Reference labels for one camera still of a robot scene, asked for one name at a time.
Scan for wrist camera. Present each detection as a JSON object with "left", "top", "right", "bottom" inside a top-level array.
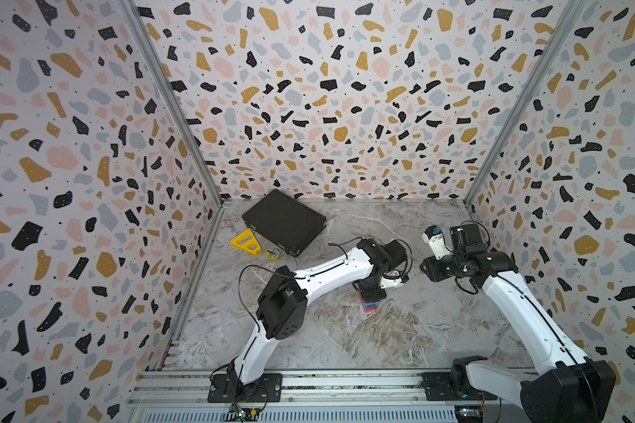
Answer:
[
  {"left": 422, "top": 225, "right": 451, "bottom": 260},
  {"left": 379, "top": 270, "right": 409, "bottom": 289}
]

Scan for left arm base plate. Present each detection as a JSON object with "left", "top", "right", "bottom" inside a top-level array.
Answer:
[{"left": 207, "top": 373, "right": 283, "bottom": 404}]

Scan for small yellow round piece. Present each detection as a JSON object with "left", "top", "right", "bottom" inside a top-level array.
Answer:
[{"left": 266, "top": 249, "right": 280, "bottom": 261}]

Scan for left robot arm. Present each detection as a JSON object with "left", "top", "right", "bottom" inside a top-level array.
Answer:
[{"left": 228, "top": 238, "right": 413, "bottom": 386}]

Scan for black flat case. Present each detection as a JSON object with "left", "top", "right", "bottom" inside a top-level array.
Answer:
[{"left": 242, "top": 190, "right": 327, "bottom": 257}]

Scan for yellow triangle piece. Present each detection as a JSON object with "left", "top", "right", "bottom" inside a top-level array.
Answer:
[{"left": 229, "top": 228, "right": 261, "bottom": 257}]

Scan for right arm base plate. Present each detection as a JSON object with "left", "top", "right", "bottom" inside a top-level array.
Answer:
[{"left": 421, "top": 371, "right": 497, "bottom": 401}]

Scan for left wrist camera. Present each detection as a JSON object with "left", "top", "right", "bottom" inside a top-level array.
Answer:
[{"left": 379, "top": 270, "right": 409, "bottom": 289}]

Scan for aluminium rail frame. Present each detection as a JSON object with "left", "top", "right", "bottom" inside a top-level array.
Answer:
[{"left": 122, "top": 368, "right": 529, "bottom": 422}]

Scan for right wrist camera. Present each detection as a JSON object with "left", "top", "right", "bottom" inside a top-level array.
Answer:
[{"left": 422, "top": 225, "right": 451, "bottom": 260}]

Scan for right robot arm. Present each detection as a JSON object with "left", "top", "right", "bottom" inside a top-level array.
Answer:
[{"left": 421, "top": 221, "right": 617, "bottom": 422}]

